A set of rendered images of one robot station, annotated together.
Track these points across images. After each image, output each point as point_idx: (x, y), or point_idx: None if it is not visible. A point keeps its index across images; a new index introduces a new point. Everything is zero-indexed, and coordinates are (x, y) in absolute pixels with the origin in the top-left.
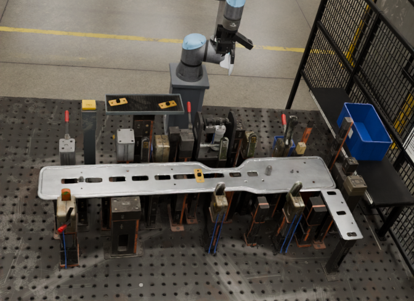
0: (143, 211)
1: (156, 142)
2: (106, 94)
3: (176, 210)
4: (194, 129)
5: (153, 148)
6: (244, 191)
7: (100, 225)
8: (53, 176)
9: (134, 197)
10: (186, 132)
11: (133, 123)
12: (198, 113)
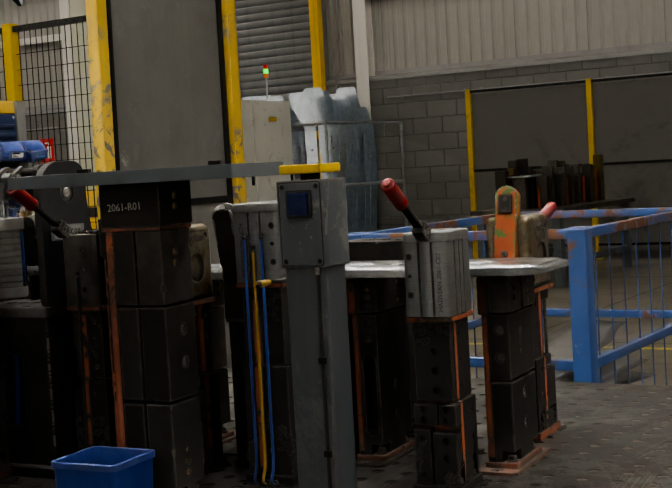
0: None
1: (197, 224)
2: (228, 166)
3: (224, 368)
4: (55, 237)
5: None
6: None
7: (409, 448)
8: (510, 263)
9: (351, 241)
10: (84, 233)
11: (182, 255)
12: (56, 161)
